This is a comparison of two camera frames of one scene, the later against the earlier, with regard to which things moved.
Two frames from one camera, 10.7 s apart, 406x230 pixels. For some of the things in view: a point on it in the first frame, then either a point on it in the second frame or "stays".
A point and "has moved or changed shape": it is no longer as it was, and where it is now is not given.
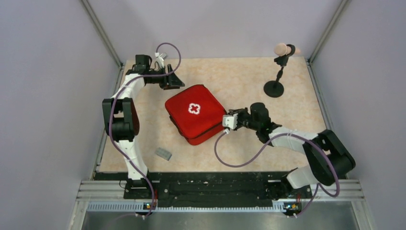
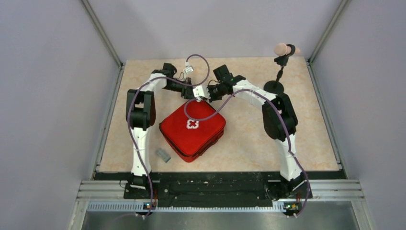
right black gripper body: (245, 120) → (216, 92)
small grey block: (163, 154) stays
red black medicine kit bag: (196, 113) has moved or changed shape
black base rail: (183, 190) stays
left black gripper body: (162, 81) → (183, 87)
